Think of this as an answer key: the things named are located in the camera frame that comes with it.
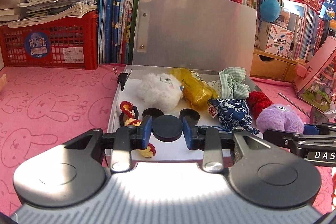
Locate red yellow crochet ornament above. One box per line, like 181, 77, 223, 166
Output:
119, 101, 156, 159

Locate purple plush monster toy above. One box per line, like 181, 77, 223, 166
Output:
256, 104, 304, 134

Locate blue floral brocade pouch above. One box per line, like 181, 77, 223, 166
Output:
209, 99, 260, 135

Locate black round lid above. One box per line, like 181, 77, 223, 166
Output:
152, 115, 183, 142

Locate black round cap in box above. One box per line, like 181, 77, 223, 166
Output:
142, 107, 164, 121

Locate yellow plastic wrapped packet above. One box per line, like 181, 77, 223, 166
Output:
170, 68, 218, 110

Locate pink dollhouse toy box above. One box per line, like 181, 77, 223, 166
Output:
293, 36, 335, 111

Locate red crochet heart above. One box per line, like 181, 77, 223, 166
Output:
246, 91, 273, 120

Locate white fluffy plush toy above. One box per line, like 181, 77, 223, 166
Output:
137, 73, 184, 111

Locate black binder clip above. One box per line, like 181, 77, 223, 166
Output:
113, 68, 133, 91

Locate green gingham scrunchie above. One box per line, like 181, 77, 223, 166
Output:
208, 67, 251, 100

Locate wooden drawer shelf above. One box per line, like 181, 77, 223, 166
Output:
250, 48, 305, 83

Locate silver cardboard box with lid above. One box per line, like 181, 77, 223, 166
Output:
108, 0, 256, 132

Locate row of upright books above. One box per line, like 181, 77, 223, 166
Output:
242, 0, 329, 62

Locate red plastic crate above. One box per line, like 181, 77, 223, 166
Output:
1, 11, 98, 70

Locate row of blue books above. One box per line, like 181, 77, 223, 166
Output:
97, 0, 134, 64

